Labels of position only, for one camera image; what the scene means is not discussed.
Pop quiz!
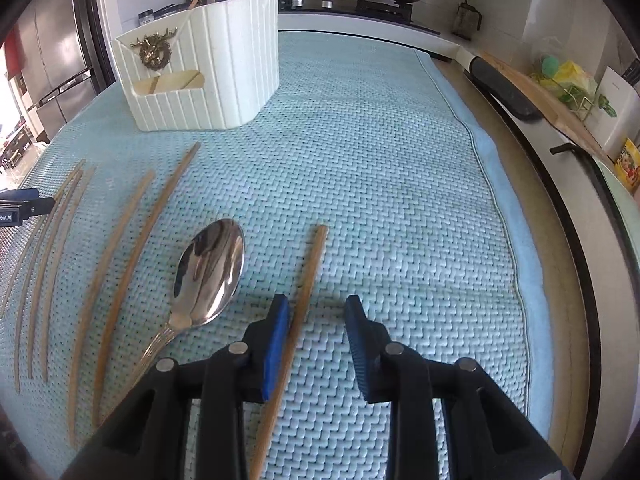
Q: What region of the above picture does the white ribbed utensil holder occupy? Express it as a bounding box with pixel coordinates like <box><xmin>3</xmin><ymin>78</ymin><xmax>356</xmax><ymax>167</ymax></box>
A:
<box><xmin>111</xmin><ymin>0</ymin><xmax>281</xmax><ymax>132</ymax></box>

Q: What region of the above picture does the red wall-mounted object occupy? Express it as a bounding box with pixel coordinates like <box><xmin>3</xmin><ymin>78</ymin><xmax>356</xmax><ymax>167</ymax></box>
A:
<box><xmin>4</xmin><ymin>27</ymin><xmax>24</xmax><ymax>81</ymax></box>

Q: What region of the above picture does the yellow snack packet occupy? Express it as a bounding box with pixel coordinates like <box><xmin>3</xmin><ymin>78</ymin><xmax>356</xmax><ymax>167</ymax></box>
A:
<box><xmin>612</xmin><ymin>137</ymin><xmax>640</xmax><ymax>196</ymax></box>

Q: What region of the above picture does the dark glass jug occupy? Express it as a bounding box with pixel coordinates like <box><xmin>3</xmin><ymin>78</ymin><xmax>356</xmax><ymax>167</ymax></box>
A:
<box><xmin>452</xmin><ymin>0</ymin><xmax>482</xmax><ymax>40</ymax></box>

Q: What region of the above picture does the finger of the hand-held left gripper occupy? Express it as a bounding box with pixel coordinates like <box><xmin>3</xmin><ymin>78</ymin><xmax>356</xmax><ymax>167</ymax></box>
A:
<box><xmin>0</xmin><ymin>188</ymin><xmax>41</xmax><ymax>203</ymax></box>
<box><xmin>10</xmin><ymin>198</ymin><xmax>56</xmax><ymax>216</ymax></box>

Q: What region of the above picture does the light blue woven mat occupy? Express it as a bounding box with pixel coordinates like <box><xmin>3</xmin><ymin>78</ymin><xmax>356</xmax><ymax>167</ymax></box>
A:
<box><xmin>0</xmin><ymin>30</ymin><xmax>546</xmax><ymax>480</ymax></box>

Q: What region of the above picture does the silver metal spoon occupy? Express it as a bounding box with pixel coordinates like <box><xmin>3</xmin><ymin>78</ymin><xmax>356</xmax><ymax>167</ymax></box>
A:
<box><xmin>127</xmin><ymin>217</ymin><xmax>247</xmax><ymax>386</ymax></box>

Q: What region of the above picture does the black tray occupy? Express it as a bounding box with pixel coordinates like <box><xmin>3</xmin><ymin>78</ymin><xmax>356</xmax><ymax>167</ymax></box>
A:
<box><xmin>467</xmin><ymin>54</ymin><xmax>543</xmax><ymax>122</ymax></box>

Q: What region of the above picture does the wooden cutting board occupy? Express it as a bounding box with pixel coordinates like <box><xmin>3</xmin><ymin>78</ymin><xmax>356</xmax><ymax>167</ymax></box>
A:
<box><xmin>480</xmin><ymin>52</ymin><xmax>616</xmax><ymax>166</ymax></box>

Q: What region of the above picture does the grey refrigerator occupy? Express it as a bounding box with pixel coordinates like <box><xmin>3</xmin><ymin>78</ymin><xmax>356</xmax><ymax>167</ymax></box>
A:
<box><xmin>15</xmin><ymin>0</ymin><xmax>98</xmax><ymax>143</ymax></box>

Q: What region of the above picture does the white knife block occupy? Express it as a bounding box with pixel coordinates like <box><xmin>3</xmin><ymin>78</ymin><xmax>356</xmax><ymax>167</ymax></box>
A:
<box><xmin>592</xmin><ymin>66</ymin><xmax>640</xmax><ymax>158</ymax></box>

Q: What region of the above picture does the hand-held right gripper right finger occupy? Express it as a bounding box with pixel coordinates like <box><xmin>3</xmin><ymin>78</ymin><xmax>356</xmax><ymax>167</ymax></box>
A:
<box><xmin>344</xmin><ymin>295</ymin><xmax>568</xmax><ymax>480</ymax></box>

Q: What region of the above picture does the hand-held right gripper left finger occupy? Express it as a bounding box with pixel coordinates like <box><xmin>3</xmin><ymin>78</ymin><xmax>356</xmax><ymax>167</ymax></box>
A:
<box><xmin>60</xmin><ymin>294</ymin><xmax>291</xmax><ymax>480</ymax></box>

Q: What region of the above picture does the gold wire rack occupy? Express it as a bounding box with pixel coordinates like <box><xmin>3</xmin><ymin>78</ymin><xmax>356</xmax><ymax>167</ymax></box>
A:
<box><xmin>564</xmin><ymin>86</ymin><xmax>597</xmax><ymax>122</ymax></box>

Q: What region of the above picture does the black gas stove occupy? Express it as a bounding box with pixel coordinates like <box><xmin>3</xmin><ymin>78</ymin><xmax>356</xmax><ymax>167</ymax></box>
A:
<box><xmin>277</xmin><ymin>0</ymin><xmax>442</xmax><ymax>36</ymax></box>

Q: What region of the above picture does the yellow plastic bag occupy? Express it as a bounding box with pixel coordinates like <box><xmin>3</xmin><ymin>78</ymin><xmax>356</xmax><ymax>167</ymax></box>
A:
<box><xmin>530</xmin><ymin>52</ymin><xmax>598</xmax><ymax>111</ymax></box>

